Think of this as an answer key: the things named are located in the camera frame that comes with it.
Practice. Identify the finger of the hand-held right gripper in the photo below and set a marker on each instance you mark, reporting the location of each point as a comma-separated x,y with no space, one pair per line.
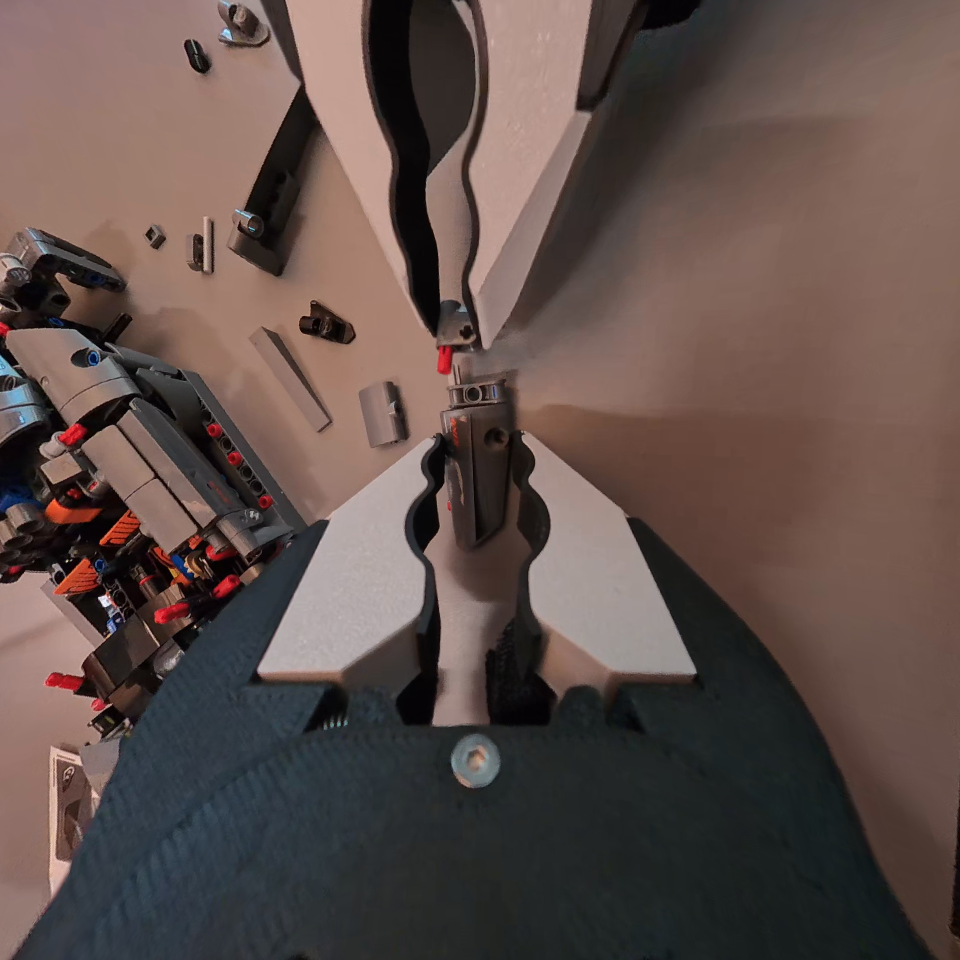
337,90
540,112

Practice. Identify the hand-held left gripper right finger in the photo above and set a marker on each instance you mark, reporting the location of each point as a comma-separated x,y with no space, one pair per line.
607,600

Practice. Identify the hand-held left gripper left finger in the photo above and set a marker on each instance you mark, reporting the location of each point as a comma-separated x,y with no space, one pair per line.
345,600

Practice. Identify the grey lego panel assembly red pins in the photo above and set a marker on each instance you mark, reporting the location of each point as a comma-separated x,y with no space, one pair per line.
480,480

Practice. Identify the grey lego connector red pin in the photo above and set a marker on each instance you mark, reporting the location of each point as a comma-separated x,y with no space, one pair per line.
456,326

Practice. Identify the grey curved lego panel pin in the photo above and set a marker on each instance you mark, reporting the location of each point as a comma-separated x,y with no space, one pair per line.
244,22

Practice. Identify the long grey lego beam panel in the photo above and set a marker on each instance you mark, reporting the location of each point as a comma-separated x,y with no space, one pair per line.
274,195

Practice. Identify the black cylinder lego piece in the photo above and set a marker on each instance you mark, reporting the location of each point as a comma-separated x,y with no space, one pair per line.
197,56

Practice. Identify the grey lego panel with connector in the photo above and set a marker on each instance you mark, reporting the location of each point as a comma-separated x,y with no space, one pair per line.
382,414

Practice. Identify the white bar grey lego piece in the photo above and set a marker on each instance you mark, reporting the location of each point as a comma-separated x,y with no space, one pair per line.
201,246

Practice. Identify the long grey lego wedge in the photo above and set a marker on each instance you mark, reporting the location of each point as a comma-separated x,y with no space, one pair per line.
292,382

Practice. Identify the small grey square lego piece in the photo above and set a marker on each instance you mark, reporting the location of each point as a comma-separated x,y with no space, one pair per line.
155,237

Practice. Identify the black lego clip piece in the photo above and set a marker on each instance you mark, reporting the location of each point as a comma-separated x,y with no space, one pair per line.
326,324

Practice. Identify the grey black lego car model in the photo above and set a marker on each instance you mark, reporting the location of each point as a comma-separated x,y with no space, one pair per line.
150,465

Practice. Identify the white lego sticker sheet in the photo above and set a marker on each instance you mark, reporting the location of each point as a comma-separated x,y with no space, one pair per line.
67,810

